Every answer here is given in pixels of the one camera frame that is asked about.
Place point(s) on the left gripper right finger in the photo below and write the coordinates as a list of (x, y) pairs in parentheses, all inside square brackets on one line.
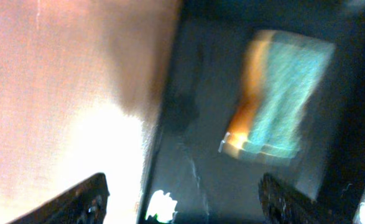
[(283, 204)]

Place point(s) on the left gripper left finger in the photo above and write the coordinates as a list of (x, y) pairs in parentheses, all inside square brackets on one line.
[(84, 203)]

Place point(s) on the green yellow sponge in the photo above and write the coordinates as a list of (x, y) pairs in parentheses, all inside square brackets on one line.
[(281, 71)]

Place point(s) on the black rectangular tray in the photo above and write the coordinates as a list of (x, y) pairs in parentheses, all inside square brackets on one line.
[(203, 92)]

